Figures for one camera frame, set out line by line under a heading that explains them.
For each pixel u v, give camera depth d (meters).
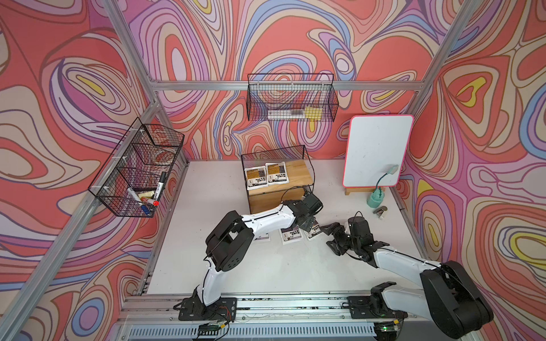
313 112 0.90
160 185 0.69
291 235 0.91
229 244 0.50
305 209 0.70
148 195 0.72
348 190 1.02
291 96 0.96
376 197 0.96
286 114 0.82
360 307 0.72
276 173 0.91
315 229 0.91
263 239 0.90
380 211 0.98
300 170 1.04
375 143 0.92
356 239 0.69
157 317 0.73
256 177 0.89
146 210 0.69
